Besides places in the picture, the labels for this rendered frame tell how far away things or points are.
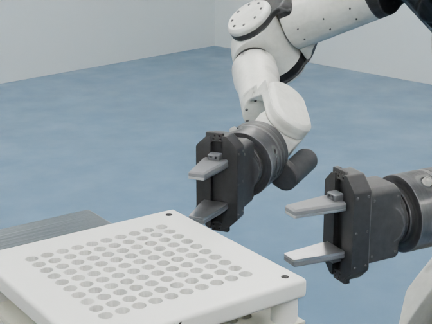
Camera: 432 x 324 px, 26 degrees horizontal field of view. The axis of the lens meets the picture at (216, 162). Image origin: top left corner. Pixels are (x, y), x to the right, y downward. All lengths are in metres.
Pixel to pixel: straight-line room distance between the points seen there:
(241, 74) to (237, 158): 0.33
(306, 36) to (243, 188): 0.41
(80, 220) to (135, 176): 2.99
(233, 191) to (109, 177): 3.15
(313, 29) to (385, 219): 0.54
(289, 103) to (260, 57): 0.16
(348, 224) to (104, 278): 0.26
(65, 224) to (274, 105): 0.33
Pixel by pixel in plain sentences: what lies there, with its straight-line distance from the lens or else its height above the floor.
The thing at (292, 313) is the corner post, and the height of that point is 0.91.
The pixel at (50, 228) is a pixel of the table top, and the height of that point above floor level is 0.88.
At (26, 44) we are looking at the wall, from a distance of 6.36.
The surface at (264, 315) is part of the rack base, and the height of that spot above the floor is 0.90.
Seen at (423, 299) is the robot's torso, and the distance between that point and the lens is 1.35.
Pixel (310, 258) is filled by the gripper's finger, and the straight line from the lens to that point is 0.99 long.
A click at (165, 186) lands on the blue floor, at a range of 4.13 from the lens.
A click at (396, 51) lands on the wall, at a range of 6.37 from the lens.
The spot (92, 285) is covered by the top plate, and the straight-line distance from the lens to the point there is 0.92.
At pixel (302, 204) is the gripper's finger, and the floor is 1.00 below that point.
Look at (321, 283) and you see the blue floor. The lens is 3.20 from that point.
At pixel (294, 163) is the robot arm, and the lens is 1.27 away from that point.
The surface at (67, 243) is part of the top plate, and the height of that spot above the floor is 0.95.
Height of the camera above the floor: 1.33
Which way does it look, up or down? 17 degrees down
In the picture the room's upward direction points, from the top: straight up
